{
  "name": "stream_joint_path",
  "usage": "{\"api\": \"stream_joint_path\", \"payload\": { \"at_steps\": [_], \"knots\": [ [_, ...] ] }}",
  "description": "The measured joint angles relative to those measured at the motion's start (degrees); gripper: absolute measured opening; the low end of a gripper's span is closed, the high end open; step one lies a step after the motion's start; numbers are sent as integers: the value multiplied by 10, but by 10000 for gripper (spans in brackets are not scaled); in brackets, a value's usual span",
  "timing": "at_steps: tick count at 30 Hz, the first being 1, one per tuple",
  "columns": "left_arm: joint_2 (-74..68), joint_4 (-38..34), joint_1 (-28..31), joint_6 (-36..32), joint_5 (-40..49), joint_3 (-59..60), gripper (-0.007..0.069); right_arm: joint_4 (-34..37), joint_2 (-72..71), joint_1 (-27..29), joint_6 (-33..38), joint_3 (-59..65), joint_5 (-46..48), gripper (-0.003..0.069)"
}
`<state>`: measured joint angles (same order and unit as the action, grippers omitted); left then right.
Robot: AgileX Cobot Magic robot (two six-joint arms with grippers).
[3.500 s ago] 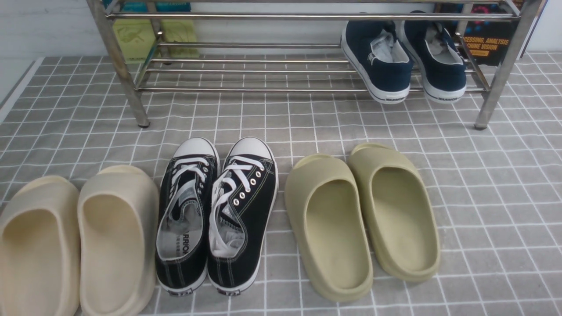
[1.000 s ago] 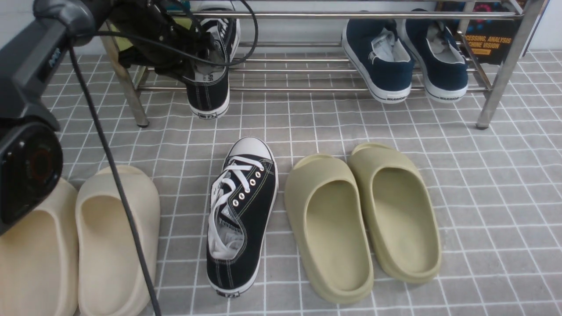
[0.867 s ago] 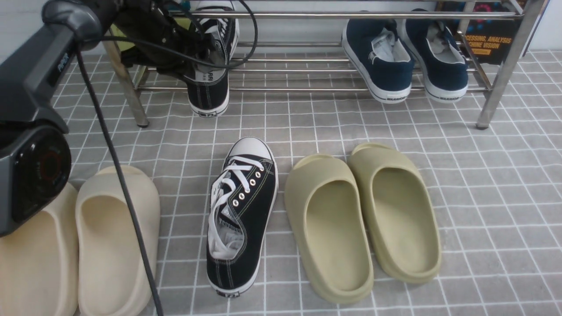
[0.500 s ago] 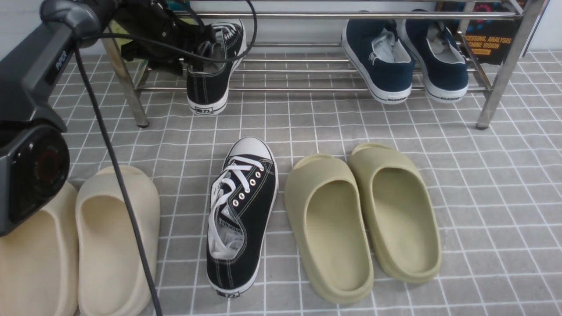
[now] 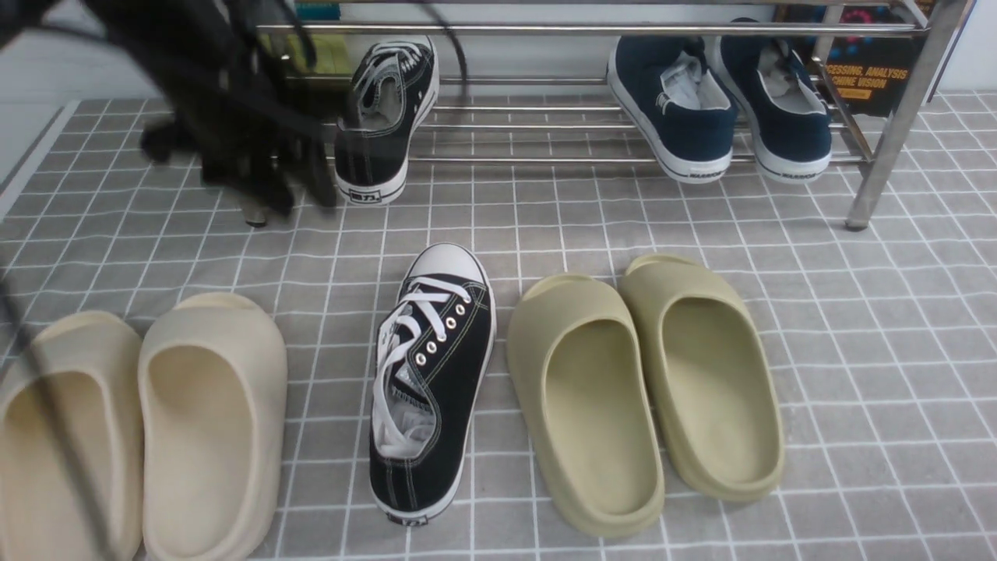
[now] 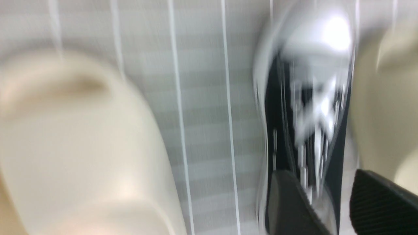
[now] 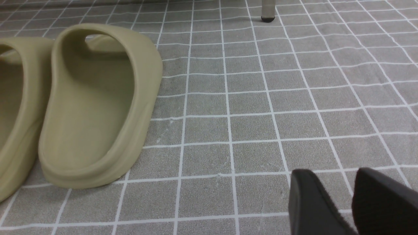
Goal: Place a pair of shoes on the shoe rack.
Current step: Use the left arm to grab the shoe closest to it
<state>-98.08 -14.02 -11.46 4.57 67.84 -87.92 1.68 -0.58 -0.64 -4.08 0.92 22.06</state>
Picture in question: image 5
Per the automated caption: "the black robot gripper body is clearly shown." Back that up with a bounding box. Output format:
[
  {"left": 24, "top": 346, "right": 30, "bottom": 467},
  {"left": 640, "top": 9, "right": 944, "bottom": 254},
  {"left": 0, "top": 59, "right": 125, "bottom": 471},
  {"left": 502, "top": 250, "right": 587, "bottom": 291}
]
[{"left": 82, "top": 0, "right": 337, "bottom": 216}]

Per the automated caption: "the black canvas sneaker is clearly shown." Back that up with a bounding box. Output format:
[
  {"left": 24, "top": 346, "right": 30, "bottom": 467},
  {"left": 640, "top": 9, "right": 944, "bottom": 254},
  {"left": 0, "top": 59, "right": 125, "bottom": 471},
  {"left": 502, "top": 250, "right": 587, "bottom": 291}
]
[
  {"left": 369, "top": 244, "right": 496, "bottom": 527},
  {"left": 333, "top": 37, "right": 439, "bottom": 206}
]

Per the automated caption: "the silver metal shoe rack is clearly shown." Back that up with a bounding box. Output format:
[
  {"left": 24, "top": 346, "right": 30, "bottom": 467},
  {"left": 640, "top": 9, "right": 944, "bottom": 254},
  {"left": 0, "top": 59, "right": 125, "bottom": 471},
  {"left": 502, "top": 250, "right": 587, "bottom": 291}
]
[{"left": 299, "top": 1, "right": 974, "bottom": 231}]

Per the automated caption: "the teal box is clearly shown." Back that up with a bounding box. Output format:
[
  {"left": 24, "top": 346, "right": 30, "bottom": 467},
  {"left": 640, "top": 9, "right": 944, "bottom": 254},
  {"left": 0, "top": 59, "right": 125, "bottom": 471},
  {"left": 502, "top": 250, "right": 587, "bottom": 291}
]
[{"left": 294, "top": 0, "right": 341, "bottom": 22}]

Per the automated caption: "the right beige foam slipper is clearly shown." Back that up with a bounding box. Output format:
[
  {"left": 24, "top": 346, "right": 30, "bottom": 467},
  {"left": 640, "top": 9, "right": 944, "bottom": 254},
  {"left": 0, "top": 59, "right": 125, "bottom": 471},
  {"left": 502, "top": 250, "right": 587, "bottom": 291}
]
[{"left": 136, "top": 292, "right": 288, "bottom": 560}]

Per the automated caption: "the beige foam slipper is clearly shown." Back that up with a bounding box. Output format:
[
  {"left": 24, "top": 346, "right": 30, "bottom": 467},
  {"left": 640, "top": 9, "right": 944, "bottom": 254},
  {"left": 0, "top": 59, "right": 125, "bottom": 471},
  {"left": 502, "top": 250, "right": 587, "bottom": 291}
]
[
  {"left": 136, "top": 292, "right": 288, "bottom": 560},
  {"left": 1, "top": 310, "right": 143, "bottom": 560}
]

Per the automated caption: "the left beige foam slipper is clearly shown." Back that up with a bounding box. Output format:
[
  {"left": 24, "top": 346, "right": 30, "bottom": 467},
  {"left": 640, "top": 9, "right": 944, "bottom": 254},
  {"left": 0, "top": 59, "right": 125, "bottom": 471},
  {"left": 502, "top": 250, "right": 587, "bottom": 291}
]
[{"left": 1, "top": 310, "right": 143, "bottom": 560}]

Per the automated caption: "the left olive foam slipper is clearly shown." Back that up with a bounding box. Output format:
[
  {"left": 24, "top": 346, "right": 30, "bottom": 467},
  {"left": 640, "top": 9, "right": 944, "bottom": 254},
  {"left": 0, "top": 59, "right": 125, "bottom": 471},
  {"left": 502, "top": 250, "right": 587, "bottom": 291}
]
[{"left": 506, "top": 273, "right": 665, "bottom": 538}]

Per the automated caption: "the olive foam slipper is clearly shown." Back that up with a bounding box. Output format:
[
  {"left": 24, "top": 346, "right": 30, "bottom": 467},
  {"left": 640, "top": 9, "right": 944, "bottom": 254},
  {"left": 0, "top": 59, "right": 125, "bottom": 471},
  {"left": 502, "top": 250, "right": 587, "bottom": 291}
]
[
  {"left": 506, "top": 273, "right": 665, "bottom": 538},
  {"left": 618, "top": 253, "right": 786, "bottom": 502}
]

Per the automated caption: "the left navy blue sneaker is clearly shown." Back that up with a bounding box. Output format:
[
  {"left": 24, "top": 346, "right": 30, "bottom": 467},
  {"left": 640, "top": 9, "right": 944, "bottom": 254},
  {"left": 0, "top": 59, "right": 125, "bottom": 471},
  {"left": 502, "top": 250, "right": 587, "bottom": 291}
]
[{"left": 606, "top": 35, "right": 738, "bottom": 185}]

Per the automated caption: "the navy blue sneaker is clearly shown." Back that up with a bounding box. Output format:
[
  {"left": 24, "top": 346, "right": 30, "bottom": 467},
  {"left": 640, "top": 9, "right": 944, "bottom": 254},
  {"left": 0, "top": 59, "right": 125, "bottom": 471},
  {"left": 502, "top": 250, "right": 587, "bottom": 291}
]
[
  {"left": 706, "top": 36, "right": 832, "bottom": 185},
  {"left": 606, "top": 35, "right": 738, "bottom": 185}
]

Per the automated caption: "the right navy blue sneaker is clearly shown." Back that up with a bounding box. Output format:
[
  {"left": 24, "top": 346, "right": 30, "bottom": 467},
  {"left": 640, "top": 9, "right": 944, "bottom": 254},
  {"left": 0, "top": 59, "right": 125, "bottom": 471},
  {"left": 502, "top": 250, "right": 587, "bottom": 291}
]
[{"left": 706, "top": 36, "right": 832, "bottom": 185}]

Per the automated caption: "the right olive foam slipper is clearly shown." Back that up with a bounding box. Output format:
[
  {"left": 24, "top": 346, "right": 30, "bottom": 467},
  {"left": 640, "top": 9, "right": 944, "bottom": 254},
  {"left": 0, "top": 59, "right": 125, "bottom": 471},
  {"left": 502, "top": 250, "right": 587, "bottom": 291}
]
[{"left": 618, "top": 253, "right": 786, "bottom": 502}]

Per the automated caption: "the dark image processing book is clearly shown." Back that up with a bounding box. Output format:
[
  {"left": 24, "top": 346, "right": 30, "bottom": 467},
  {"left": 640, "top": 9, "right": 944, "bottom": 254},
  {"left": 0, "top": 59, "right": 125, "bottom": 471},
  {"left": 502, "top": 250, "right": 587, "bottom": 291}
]
[{"left": 775, "top": 5, "right": 926, "bottom": 118}]

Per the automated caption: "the grey checked floor mat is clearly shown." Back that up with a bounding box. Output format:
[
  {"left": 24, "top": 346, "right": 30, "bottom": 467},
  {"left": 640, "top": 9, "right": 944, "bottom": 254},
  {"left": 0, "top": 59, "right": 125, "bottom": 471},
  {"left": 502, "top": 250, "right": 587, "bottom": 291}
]
[{"left": 2, "top": 91, "right": 996, "bottom": 560}]

